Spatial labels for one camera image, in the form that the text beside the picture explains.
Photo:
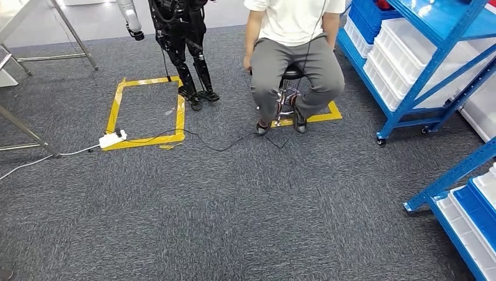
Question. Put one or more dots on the white panel foot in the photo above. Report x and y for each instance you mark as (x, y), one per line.
(7, 79)

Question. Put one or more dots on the blue plastic bin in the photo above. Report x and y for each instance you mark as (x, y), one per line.
(476, 213)
(364, 29)
(372, 13)

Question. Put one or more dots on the white power strip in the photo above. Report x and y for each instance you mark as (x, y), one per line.
(110, 139)

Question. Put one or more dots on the person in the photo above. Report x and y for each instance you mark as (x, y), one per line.
(294, 58)

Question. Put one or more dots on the black humanoid robot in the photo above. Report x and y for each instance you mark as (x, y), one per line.
(182, 38)

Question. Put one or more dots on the black chrome swivel stool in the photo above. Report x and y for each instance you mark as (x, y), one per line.
(290, 73)

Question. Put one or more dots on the red object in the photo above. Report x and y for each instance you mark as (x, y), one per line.
(381, 4)

